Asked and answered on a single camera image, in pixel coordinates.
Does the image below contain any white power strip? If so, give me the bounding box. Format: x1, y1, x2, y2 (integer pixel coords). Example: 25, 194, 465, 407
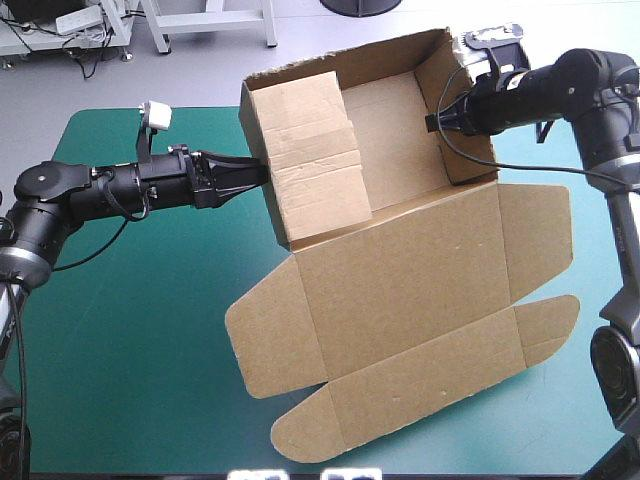
54, 3, 102, 37

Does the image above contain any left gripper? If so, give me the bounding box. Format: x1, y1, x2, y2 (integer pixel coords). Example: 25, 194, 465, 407
135, 144, 270, 210

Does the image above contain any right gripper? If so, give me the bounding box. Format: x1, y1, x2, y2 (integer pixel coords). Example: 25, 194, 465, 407
424, 68, 535, 138

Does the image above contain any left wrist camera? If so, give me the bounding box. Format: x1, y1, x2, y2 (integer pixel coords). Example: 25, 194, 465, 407
135, 100, 173, 164

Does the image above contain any brown cardboard box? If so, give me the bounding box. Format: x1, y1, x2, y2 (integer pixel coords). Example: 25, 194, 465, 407
224, 27, 582, 464

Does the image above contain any white low rack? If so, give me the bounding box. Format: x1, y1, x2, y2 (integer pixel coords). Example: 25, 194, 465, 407
0, 0, 136, 71

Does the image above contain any black round base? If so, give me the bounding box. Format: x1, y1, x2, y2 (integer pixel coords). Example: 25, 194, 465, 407
318, 0, 404, 19

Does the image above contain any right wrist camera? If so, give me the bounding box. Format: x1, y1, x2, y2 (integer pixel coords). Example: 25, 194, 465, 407
455, 22, 532, 82

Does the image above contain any white metal table frame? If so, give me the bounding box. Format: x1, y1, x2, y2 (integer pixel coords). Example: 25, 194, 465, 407
138, 0, 279, 55

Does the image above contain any black cable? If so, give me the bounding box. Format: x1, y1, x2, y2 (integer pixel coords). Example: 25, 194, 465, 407
49, 169, 152, 274
436, 66, 640, 191

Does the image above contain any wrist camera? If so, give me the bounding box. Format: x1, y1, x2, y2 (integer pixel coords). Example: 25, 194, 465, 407
455, 22, 532, 82
135, 100, 173, 164

